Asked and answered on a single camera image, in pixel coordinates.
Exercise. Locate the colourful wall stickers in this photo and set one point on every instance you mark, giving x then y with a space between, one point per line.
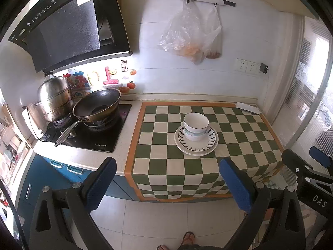
109 79

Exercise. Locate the glass sliding door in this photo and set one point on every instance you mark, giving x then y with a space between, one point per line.
304 78

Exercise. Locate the white kitchen appliance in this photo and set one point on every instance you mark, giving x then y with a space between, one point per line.
32 122

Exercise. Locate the small clear plastic bag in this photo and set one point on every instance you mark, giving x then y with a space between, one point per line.
214 39

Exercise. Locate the blue kitchen cabinet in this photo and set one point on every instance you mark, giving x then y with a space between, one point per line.
39 172

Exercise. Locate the white bowl dark rim line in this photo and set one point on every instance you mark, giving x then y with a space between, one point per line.
196 121

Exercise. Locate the dark wok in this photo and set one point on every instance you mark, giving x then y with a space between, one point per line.
96 104

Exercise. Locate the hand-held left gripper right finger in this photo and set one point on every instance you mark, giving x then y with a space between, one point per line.
234 185

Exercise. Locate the black range hood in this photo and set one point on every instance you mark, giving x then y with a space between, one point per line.
65 26

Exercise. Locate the person's foot in sandal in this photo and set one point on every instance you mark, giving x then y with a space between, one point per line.
162 247
187 238

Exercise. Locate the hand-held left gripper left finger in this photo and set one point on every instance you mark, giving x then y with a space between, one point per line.
101 185

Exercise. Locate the white patterned plate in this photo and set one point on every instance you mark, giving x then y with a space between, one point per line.
197 153

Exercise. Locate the black plug adapter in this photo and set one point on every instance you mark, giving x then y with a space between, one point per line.
263 68

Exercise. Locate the large clear plastic bag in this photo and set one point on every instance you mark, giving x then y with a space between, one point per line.
182 31

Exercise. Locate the black gas stove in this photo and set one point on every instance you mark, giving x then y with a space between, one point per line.
98 140

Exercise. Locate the green white checkered tablecloth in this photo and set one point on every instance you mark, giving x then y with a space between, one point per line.
161 161

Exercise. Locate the white bowl teal band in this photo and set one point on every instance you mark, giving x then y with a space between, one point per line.
195 136

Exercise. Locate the white wall socket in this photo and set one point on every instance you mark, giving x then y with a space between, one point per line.
241 65
251 67

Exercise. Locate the blue striped white plate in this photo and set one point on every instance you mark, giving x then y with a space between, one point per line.
208 144

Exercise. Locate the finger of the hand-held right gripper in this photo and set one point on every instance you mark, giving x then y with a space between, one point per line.
294 160
320 156

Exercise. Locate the stainless steel steamer pot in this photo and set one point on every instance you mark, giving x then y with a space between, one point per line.
54 96

